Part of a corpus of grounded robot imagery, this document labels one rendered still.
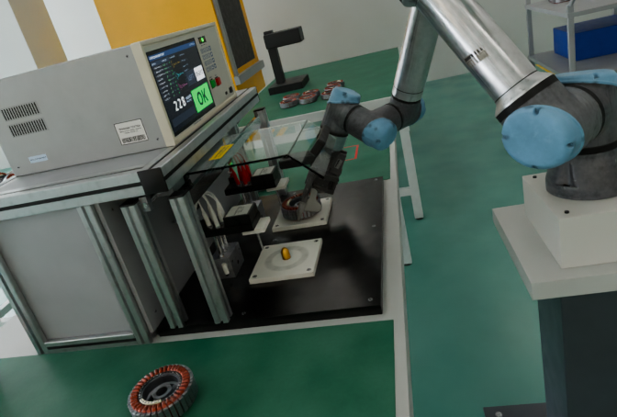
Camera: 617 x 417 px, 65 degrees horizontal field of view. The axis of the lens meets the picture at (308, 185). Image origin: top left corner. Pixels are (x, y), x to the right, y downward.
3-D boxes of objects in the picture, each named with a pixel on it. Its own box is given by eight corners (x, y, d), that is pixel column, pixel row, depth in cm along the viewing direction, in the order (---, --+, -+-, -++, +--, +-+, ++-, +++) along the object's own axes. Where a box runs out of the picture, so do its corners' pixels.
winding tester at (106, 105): (237, 95, 136) (215, 21, 128) (175, 145, 96) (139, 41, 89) (116, 122, 144) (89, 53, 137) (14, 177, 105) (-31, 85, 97)
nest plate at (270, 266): (322, 242, 118) (321, 237, 118) (314, 276, 104) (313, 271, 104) (264, 250, 121) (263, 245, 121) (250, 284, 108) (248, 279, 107)
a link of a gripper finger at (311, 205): (316, 226, 125) (327, 192, 126) (294, 219, 125) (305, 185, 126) (315, 226, 128) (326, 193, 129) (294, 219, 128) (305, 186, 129)
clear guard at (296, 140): (336, 139, 112) (330, 115, 110) (324, 178, 91) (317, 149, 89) (207, 163, 120) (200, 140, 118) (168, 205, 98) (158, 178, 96)
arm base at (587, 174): (617, 166, 101) (615, 121, 98) (646, 194, 88) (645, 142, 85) (539, 177, 106) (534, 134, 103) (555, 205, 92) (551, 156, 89)
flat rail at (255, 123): (264, 121, 146) (262, 111, 145) (188, 212, 89) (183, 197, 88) (261, 121, 146) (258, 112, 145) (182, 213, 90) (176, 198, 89)
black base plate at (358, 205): (384, 182, 149) (382, 175, 148) (382, 314, 91) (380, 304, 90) (241, 205, 159) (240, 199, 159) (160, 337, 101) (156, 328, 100)
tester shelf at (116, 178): (260, 100, 146) (255, 85, 145) (168, 191, 85) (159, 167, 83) (132, 128, 156) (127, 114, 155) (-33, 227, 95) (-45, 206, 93)
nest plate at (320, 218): (332, 200, 140) (331, 196, 140) (327, 224, 126) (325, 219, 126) (283, 208, 143) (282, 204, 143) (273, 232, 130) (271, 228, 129)
